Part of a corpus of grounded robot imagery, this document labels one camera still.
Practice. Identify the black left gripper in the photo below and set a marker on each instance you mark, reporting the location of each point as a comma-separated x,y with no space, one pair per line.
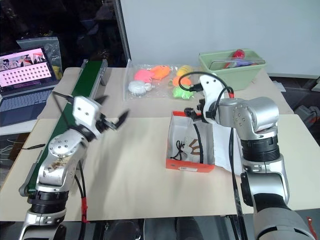
103,124

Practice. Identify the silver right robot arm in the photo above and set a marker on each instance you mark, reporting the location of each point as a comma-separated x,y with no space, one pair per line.
250,112

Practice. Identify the grey laptop computer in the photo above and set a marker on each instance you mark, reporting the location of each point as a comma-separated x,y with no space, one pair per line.
22,75

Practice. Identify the orange shoebox with lid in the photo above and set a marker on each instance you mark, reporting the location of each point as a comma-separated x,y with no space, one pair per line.
190,168

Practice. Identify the yellow toy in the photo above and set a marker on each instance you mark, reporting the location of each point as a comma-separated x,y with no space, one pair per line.
183,70

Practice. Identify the large white round toy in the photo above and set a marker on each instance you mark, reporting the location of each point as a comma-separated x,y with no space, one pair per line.
136,87

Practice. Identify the large orange toy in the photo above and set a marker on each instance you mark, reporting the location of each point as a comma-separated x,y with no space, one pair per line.
160,71

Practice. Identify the pink toy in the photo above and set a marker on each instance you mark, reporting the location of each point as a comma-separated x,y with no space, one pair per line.
142,75

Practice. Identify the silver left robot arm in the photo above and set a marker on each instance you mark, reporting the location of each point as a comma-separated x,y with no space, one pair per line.
62,150

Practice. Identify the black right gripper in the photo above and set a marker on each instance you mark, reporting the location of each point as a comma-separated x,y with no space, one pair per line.
200,113

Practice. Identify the green toy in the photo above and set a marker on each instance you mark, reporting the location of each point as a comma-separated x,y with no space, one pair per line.
180,92

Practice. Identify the black pen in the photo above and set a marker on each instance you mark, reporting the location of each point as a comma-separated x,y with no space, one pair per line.
32,147

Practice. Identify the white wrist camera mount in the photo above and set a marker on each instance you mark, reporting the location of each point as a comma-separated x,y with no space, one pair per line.
208,87
85,110

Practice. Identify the light green plastic bin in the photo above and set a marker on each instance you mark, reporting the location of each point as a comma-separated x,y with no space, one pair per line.
232,75

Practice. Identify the blue purple toy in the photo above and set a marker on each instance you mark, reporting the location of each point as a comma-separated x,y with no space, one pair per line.
241,62

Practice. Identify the small orange toy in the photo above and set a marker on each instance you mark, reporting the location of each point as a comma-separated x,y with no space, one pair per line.
179,80

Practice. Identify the green conveyor belt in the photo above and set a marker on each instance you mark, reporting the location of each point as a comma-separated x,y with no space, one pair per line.
82,82

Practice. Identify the grey device with red parts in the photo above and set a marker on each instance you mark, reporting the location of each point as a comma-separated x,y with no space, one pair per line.
308,111

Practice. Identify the clear plastic bag with items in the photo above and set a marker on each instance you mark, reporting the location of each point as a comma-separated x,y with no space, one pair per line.
51,47

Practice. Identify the white paper sheet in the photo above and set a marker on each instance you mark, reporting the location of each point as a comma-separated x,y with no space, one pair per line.
280,86

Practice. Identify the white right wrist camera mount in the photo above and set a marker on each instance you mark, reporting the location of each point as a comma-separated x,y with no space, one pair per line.
208,87

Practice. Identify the small white toy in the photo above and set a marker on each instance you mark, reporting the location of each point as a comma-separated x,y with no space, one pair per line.
150,87

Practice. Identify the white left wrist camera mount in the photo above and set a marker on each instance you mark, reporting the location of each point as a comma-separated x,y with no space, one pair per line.
85,110

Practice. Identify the aluminium frame post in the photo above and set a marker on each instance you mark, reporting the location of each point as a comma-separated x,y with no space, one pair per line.
124,32

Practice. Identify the clear plastic zip bag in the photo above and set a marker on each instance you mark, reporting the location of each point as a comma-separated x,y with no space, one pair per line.
162,85

